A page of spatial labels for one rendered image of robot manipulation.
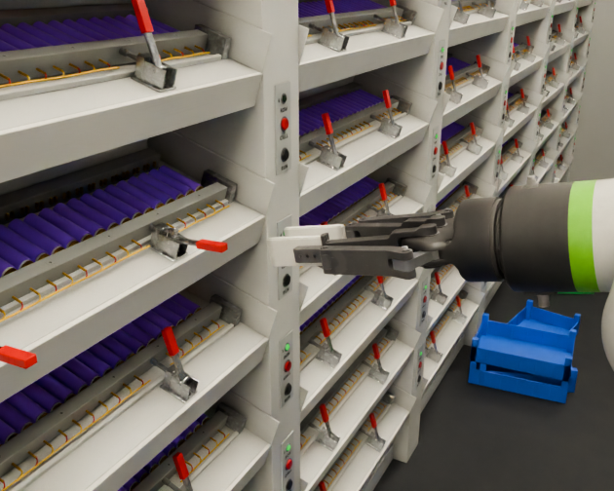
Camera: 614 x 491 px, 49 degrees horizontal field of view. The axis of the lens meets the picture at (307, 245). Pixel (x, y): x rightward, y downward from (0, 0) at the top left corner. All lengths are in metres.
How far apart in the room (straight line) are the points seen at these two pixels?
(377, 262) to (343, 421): 0.90
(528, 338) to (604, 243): 1.88
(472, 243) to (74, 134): 0.36
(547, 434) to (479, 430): 0.19
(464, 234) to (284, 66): 0.43
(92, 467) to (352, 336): 0.72
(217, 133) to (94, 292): 0.32
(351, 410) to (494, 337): 1.02
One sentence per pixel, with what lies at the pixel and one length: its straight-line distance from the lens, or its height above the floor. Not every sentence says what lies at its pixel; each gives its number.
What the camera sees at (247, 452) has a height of 0.56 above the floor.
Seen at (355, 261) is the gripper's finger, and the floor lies 1.00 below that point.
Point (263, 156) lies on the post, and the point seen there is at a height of 1.01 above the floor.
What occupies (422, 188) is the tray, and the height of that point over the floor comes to 0.78.
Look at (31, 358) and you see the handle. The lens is 0.58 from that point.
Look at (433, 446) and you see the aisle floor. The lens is 2.03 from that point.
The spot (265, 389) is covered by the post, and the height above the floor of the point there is 0.65.
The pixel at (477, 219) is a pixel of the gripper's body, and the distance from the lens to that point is 0.59.
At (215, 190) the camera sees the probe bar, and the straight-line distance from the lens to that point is 0.91.
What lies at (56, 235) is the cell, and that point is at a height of 0.98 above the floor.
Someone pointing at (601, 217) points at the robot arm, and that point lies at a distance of 0.56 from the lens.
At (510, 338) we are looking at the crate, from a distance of 2.44.
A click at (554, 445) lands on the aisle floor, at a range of 2.12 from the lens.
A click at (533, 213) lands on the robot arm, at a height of 1.06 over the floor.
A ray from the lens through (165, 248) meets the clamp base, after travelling 0.79.
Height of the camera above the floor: 1.24
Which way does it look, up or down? 22 degrees down
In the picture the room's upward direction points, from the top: straight up
